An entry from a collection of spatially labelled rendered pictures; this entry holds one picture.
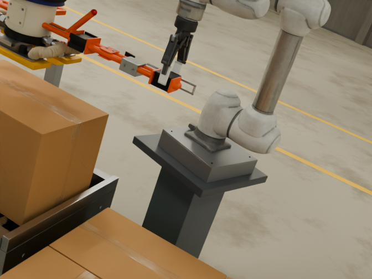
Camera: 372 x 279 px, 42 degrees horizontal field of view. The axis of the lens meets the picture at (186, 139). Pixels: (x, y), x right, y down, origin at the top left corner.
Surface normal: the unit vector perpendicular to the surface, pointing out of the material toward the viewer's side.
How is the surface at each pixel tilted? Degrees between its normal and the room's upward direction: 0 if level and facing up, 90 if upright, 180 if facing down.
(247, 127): 96
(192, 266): 0
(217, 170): 90
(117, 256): 0
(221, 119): 88
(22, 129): 90
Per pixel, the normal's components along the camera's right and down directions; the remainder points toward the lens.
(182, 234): 0.66, 0.48
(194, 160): -0.69, 0.07
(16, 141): -0.44, 0.22
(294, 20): -0.49, 0.45
